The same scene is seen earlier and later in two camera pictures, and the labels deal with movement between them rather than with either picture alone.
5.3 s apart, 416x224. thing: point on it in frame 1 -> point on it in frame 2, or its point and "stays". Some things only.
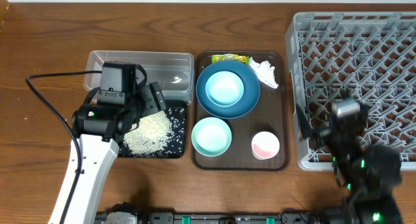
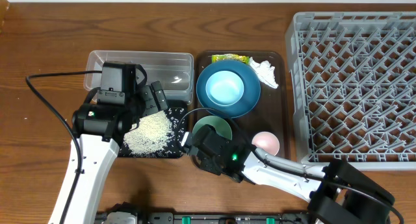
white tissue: [265, 72] stays
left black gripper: [155, 100] stays
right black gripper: [305, 124] -> [208, 165]
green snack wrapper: [231, 57] stays
